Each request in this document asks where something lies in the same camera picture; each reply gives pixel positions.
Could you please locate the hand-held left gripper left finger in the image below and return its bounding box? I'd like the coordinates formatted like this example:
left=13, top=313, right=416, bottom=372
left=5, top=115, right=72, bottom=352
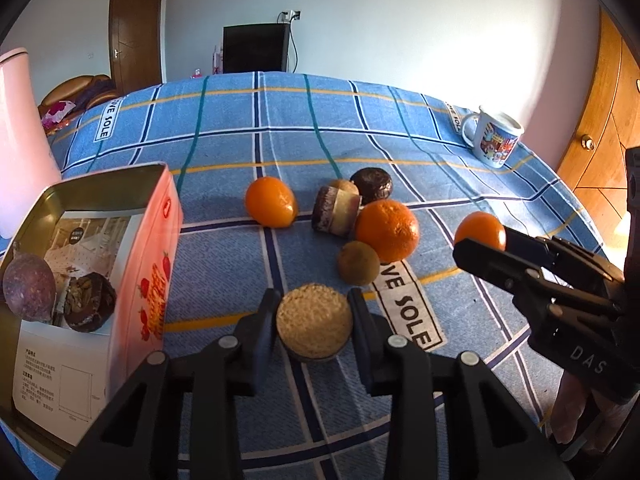
left=55, top=287, right=282, bottom=480

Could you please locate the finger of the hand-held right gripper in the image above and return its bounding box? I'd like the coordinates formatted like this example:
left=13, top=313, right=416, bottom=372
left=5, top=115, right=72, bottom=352
left=504, top=227, right=626, bottom=287
left=452, top=237, right=619, bottom=332

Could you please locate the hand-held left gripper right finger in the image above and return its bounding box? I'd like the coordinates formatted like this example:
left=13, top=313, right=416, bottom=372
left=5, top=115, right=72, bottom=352
left=346, top=287, right=573, bottom=480

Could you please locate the small round orange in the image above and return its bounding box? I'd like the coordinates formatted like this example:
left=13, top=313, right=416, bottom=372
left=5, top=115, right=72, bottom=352
left=454, top=211, right=507, bottom=256

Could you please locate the round beige biscuit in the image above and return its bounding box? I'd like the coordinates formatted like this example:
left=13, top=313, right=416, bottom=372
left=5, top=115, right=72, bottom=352
left=276, top=283, right=353, bottom=362

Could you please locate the brown kiwi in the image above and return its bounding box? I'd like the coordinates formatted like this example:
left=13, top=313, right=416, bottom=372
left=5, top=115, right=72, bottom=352
left=338, top=240, right=381, bottom=286

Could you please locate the large round orange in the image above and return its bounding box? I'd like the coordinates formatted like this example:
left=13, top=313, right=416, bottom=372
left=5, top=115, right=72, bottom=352
left=355, top=199, right=421, bottom=263

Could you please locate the oval orange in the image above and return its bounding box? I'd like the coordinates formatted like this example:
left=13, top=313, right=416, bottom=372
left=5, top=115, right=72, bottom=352
left=244, top=176, right=299, bottom=228

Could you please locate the pink printed tin box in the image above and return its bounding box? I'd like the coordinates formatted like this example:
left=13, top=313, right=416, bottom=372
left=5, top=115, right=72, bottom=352
left=0, top=161, right=184, bottom=453

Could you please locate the person's right hand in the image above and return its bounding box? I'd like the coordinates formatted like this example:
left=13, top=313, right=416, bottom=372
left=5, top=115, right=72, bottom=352
left=549, top=374, right=597, bottom=445

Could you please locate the white cartoon print mug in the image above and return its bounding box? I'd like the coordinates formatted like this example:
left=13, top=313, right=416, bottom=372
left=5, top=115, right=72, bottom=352
left=460, top=105, right=524, bottom=168

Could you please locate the wooden cabinet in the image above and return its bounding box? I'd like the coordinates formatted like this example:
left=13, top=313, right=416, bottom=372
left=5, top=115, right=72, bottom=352
left=556, top=7, right=640, bottom=261

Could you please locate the dark wrinkled fruit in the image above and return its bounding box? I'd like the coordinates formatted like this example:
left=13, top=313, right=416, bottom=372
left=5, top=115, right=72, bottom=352
left=64, top=272, right=118, bottom=333

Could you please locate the blue plaid tablecloth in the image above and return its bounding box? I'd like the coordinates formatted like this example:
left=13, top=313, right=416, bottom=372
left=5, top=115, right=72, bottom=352
left=0, top=71, right=608, bottom=480

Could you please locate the printed paper leaflet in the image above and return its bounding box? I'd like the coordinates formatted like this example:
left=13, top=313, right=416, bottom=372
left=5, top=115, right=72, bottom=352
left=11, top=212, right=147, bottom=420

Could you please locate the purple passion fruit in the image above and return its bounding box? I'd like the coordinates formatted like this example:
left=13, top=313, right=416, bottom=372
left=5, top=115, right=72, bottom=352
left=2, top=254, right=57, bottom=325

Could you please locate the black television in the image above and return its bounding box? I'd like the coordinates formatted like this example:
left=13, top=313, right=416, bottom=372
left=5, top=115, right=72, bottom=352
left=222, top=23, right=291, bottom=75

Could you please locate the pink floral cushion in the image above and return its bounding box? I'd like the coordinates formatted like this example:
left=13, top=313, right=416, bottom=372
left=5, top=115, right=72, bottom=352
left=41, top=101, right=76, bottom=133

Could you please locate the brown leather sofa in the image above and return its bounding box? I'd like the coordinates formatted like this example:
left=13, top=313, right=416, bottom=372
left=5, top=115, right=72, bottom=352
left=39, top=74, right=118, bottom=126

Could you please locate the pink electric kettle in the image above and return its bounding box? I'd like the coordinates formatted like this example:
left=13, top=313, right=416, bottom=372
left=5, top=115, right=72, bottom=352
left=0, top=47, right=63, bottom=241

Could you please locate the brown wooden door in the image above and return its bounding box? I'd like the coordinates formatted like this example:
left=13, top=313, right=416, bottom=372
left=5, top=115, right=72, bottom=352
left=108, top=0, right=164, bottom=97

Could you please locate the black power cable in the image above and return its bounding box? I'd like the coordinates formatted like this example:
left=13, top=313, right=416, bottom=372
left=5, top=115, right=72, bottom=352
left=287, top=19, right=300, bottom=73

